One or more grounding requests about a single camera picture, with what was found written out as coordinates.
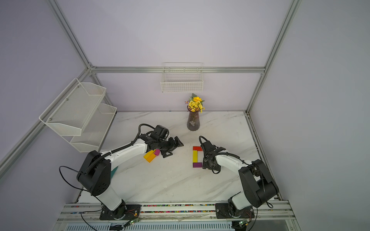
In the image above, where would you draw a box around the white wire wall basket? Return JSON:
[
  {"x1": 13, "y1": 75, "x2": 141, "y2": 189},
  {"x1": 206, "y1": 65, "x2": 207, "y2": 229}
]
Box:
[{"x1": 161, "y1": 62, "x2": 204, "y2": 93}]

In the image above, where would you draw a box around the dark purple block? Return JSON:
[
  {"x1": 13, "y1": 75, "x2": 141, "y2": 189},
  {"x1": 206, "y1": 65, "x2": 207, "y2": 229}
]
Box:
[{"x1": 193, "y1": 162, "x2": 202, "y2": 168}]

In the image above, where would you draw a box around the yellow flat block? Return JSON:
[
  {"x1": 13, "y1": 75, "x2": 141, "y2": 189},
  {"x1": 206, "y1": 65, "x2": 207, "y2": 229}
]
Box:
[{"x1": 144, "y1": 150, "x2": 155, "y2": 159}]

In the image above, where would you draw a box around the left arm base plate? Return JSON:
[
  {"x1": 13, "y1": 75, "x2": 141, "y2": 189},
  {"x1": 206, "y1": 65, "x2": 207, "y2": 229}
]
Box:
[{"x1": 99, "y1": 204, "x2": 142, "y2": 220}]

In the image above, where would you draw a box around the magenta block lower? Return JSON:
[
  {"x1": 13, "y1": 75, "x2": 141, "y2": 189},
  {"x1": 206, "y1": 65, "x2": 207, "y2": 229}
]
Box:
[{"x1": 154, "y1": 149, "x2": 161, "y2": 156}]

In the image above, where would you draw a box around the orange block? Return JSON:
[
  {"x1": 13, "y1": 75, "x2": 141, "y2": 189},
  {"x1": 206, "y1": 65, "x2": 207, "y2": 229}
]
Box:
[{"x1": 146, "y1": 154, "x2": 157, "y2": 163}]

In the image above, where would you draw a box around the lime yellow long block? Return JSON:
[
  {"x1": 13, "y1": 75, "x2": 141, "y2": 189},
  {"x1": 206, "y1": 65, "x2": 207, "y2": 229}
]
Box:
[{"x1": 192, "y1": 150, "x2": 198, "y2": 163}]

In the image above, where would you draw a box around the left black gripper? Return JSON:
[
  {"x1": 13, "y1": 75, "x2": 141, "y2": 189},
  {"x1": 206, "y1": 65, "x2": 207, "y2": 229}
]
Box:
[{"x1": 157, "y1": 136, "x2": 184, "y2": 159}]

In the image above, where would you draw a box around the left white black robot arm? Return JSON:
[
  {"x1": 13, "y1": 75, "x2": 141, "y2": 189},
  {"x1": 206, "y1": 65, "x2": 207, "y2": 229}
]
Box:
[{"x1": 77, "y1": 124, "x2": 184, "y2": 213}]

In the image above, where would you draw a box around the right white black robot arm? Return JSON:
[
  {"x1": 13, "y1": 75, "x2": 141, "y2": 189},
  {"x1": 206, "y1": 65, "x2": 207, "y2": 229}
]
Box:
[{"x1": 201, "y1": 141, "x2": 279, "y2": 218}]

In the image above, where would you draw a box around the upper white mesh shelf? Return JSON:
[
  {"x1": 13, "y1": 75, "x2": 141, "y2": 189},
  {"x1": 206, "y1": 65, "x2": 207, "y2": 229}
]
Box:
[{"x1": 39, "y1": 79, "x2": 106, "y2": 136}]

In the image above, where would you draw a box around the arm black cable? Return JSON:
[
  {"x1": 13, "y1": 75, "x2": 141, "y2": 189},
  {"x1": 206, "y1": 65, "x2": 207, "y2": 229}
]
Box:
[
  {"x1": 59, "y1": 123, "x2": 155, "y2": 231},
  {"x1": 198, "y1": 135, "x2": 274, "y2": 231}
]

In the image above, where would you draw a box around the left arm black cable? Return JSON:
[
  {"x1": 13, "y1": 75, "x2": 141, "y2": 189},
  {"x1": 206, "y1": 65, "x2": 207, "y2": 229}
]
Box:
[{"x1": 59, "y1": 123, "x2": 155, "y2": 231}]

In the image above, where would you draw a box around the yellow flower bouquet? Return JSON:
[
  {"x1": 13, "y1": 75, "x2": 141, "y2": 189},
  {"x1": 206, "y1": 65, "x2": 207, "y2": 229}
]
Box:
[{"x1": 185, "y1": 93, "x2": 204, "y2": 113}]

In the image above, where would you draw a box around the dark red block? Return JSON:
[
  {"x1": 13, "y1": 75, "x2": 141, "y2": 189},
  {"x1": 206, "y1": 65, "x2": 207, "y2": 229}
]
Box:
[{"x1": 193, "y1": 146, "x2": 202, "y2": 151}]

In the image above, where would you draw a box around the green dustpan brush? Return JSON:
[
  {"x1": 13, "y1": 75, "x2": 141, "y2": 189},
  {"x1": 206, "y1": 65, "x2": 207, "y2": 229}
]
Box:
[{"x1": 111, "y1": 167, "x2": 118, "y2": 178}]

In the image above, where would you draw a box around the aluminium front rail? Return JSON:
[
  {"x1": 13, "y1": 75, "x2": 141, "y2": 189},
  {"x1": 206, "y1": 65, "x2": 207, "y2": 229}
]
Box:
[{"x1": 57, "y1": 201, "x2": 296, "y2": 223}]

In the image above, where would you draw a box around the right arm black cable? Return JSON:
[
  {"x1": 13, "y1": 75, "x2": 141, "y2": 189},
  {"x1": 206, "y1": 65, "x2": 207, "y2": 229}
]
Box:
[{"x1": 198, "y1": 135, "x2": 274, "y2": 231}]

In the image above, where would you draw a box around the white mesh shelf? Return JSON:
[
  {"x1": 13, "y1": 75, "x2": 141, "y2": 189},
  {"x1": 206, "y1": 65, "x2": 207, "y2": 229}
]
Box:
[
  {"x1": 39, "y1": 79, "x2": 106, "y2": 136},
  {"x1": 70, "y1": 104, "x2": 117, "y2": 153}
]

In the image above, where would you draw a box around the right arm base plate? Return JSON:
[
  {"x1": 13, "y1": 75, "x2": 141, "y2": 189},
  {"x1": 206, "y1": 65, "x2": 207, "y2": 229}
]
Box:
[{"x1": 215, "y1": 203, "x2": 255, "y2": 219}]

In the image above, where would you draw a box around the lower white mesh shelf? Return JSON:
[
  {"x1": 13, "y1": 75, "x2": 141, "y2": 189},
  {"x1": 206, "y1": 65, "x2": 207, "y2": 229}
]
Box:
[{"x1": 70, "y1": 104, "x2": 117, "y2": 153}]

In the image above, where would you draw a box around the dark glass vase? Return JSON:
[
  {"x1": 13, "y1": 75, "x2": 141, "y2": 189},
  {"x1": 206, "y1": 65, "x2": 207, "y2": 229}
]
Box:
[{"x1": 187, "y1": 107, "x2": 200, "y2": 131}]

